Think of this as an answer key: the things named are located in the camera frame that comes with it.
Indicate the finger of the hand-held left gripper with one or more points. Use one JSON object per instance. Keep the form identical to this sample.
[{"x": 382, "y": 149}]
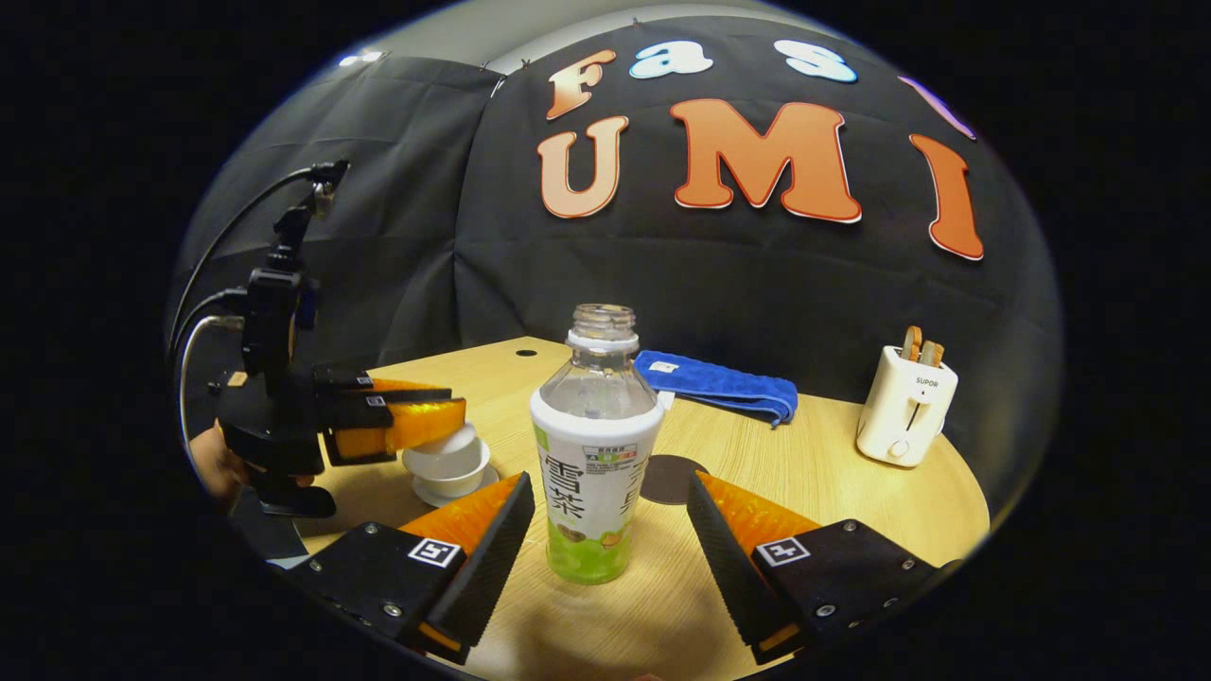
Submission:
[
  {"x": 378, "y": 390},
  {"x": 407, "y": 426}
]

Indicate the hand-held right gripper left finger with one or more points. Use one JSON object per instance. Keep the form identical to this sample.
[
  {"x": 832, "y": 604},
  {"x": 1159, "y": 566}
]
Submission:
[{"x": 492, "y": 577}]

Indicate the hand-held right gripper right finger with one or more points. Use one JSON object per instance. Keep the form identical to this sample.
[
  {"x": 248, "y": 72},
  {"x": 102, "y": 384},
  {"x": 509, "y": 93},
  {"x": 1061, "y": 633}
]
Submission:
[{"x": 724, "y": 567}]

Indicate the white teacup lid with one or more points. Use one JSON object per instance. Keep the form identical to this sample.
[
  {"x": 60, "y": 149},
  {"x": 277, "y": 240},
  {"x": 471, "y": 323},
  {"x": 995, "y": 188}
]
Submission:
[{"x": 452, "y": 442}]

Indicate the white teacup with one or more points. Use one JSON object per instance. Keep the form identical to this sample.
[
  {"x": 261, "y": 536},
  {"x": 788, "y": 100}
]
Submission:
[{"x": 454, "y": 473}]

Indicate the dark round coaster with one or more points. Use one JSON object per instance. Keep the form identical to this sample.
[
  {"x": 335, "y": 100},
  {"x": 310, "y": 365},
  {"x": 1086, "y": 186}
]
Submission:
[{"x": 670, "y": 480}]

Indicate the clear water bottle white label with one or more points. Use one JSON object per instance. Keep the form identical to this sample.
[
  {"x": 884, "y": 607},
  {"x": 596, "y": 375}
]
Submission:
[{"x": 596, "y": 473}]

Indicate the white saucer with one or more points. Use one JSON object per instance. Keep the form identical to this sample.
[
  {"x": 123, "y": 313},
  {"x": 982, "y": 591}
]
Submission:
[{"x": 459, "y": 499}]

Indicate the blue towel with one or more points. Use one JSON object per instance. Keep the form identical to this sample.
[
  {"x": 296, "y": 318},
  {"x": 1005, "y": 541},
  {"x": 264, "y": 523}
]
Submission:
[{"x": 719, "y": 383}]

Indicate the white toaster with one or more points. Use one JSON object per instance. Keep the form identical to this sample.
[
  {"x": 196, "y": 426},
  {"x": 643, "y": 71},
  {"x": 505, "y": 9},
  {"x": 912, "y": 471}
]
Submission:
[{"x": 903, "y": 416}]

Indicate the toasted bread slice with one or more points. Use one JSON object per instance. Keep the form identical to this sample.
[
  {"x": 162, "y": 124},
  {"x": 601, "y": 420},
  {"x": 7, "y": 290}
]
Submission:
[
  {"x": 933, "y": 354},
  {"x": 912, "y": 342}
]

